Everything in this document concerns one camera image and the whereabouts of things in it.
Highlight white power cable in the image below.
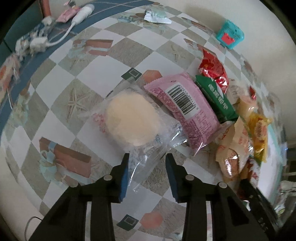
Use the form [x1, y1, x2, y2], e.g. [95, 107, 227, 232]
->
[30, 22, 76, 50]

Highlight brown bread snack packet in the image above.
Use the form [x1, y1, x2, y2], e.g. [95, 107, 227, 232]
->
[216, 118, 253, 179]

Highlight patterned checkered tablecloth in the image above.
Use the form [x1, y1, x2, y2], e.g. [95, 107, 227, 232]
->
[1, 1, 282, 240]

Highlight pink barcode snack packet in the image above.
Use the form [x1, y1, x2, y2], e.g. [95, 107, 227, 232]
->
[144, 73, 221, 155]

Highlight red foil snack bag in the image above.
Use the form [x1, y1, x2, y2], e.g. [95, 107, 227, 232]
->
[199, 48, 230, 94]

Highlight green snack packet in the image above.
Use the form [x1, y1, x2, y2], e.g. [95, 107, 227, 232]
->
[195, 75, 239, 123]

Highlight white power strip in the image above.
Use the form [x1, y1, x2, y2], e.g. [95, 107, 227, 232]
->
[71, 4, 95, 25]

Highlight yellow cake packet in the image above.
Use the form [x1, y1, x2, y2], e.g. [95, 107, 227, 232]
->
[248, 112, 271, 163]

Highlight torn silver green wrapper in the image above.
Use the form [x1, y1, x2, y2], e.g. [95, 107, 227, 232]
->
[144, 9, 171, 24]

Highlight small pink packet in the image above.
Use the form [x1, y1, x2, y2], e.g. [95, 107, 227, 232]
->
[56, 7, 80, 23]

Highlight teal toy box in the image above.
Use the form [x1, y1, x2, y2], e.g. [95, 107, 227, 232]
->
[216, 20, 245, 49]

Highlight clear round white cake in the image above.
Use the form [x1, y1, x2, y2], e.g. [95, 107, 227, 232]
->
[90, 85, 187, 191]

